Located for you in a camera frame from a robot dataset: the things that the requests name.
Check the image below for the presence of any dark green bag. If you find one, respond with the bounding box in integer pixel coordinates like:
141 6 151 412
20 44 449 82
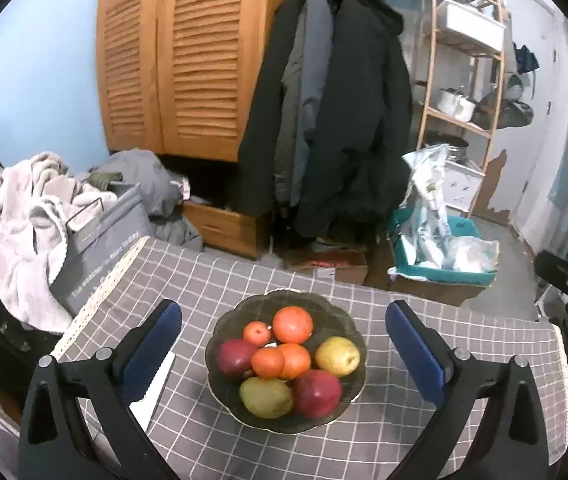
474 75 535 131

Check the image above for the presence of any small cardboard box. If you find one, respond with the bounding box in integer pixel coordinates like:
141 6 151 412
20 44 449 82
284 245 369 286

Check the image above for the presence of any grey checkered tablecloth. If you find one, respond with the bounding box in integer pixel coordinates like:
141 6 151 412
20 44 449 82
51 236 568 480

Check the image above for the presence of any dark blue bag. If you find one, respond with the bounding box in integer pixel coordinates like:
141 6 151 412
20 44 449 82
511 42 540 73

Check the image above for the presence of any teal plastic basket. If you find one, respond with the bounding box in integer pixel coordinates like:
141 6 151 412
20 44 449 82
391 207 497 286

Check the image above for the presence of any grey coat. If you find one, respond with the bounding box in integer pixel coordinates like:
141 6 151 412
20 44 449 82
274 0 335 206

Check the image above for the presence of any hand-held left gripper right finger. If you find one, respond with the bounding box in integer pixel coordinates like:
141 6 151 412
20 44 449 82
385 300 550 480

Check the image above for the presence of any white patterned drawer box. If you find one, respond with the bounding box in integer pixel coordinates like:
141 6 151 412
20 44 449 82
441 160 485 216

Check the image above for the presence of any large cardboard box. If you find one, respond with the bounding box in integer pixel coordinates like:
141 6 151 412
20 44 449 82
366 240 487 307

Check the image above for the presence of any white plastic bin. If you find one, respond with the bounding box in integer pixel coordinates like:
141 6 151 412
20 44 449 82
436 0 506 53

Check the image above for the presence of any white printed plastic bag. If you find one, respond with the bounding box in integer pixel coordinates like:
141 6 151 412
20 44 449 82
401 144 452 268

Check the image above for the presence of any grey fabric storage box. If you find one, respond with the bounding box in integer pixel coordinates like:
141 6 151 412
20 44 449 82
51 182 155 318

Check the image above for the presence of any metal pot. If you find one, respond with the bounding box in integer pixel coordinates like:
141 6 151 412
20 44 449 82
424 132 470 163

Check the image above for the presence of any yellow-green pear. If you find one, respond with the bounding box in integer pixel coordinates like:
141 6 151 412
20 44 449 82
240 376 295 419

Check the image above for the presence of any black hooded coat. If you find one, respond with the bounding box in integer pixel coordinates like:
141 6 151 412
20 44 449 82
294 0 413 238

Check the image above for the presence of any olive green cloth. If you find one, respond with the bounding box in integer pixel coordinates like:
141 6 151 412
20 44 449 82
86 171 123 190

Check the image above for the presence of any wooden louvered cabinet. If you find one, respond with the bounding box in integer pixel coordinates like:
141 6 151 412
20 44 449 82
96 0 295 163

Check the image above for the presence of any small orange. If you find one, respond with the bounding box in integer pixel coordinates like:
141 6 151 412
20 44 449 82
242 321 272 347

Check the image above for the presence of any wooden shelf rack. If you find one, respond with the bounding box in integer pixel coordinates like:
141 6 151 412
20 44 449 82
414 0 507 218

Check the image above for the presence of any red yellow apple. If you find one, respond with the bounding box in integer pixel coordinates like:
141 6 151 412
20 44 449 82
294 370 343 418

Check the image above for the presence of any dark red apple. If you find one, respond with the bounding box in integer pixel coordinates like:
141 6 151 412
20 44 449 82
215 338 259 376

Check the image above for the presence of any speckled yellow green pear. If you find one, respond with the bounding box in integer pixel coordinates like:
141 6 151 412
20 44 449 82
315 336 361 377

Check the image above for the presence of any white door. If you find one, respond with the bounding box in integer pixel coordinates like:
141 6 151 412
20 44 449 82
501 0 568 241

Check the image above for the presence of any white smartphone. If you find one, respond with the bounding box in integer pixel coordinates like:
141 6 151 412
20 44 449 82
128 350 177 431

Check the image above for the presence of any grey jacket pile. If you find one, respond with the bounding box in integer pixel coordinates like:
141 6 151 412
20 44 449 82
86 147 205 251

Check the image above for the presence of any white pot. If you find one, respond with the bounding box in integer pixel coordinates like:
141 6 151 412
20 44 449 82
436 87 477 122

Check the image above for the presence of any green glass plate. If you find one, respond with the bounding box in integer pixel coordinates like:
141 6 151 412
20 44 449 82
205 287 367 435

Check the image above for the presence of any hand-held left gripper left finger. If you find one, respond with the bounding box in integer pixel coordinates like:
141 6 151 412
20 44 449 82
18 299 185 480

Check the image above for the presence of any clear plastic bag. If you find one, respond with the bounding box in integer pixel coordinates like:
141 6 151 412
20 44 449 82
444 236 500 272

